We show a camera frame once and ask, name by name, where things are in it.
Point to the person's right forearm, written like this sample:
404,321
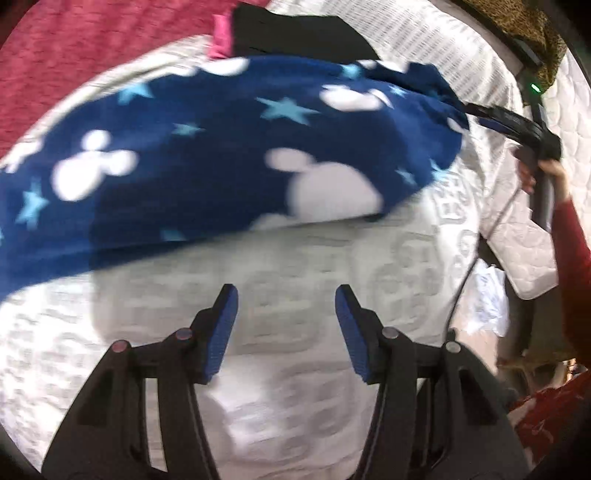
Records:
572,267

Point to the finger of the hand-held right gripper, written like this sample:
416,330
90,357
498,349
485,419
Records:
498,121

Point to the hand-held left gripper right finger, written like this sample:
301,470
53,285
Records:
352,332

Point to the red patterned cloth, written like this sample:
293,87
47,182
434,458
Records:
554,415

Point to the red fuzzy blanket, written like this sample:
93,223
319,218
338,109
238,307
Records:
83,55

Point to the black cloth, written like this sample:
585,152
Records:
300,34

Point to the white quilted mattress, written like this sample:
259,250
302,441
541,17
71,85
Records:
517,249

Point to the white patterned bedspread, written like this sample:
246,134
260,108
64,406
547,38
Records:
286,286

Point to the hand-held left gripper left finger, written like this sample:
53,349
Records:
221,332

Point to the blue star print pants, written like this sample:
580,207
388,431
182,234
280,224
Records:
207,152

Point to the person's right hand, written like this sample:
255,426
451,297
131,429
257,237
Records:
556,177

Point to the pink cloth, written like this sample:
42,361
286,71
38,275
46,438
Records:
221,39

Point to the white crumpled cloth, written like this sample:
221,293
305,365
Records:
490,300

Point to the leopard print cloth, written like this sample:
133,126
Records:
535,27

